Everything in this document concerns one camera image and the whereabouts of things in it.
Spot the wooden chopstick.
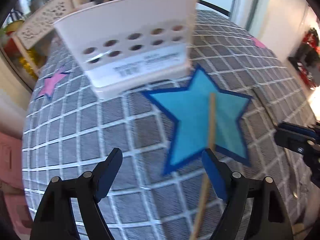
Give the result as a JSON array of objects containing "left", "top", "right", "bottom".
[{"left": 189, "top": 92, "right": 217, "bottom": 240}]

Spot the grey checkered tablecloth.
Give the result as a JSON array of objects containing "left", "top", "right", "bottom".
[{"left": 22, "top": 11, "right": 315, "bottom": 239}]

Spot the pink plastic box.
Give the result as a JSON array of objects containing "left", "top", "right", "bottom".
[{"left": 1, "top": 133, "right": 33, "bottom": 235}]

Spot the pink star patch right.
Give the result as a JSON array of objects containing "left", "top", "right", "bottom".
[{"left": 251, "top": 37, "right": 266, "bottom": 49}]

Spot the pink star patch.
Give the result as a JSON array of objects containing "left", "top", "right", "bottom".
[
  {"left": 37, "top": 66, "right": 71, "bottom": 100},
  {"left": 251, "top": 37, "right": 266, "bottom": 49}
]

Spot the pink star patch left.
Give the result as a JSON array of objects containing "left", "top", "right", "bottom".
[{"left": 37, "top": 66, "right": 71, "bottom": 100}]

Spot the blue star patch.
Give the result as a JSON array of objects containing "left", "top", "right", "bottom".
[{"left": 142, "top": 64, "right": 252, "bottom": 175}]

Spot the white perforated utensil holder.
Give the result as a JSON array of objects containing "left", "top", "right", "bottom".
[{"left": 54, "top": 0, "right": 197, "bottom": 100}]

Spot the beige floral cutout shelf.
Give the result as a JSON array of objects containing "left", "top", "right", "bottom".
[{"left": 11, "top": 0, "right": 91, "bottom": 75}]

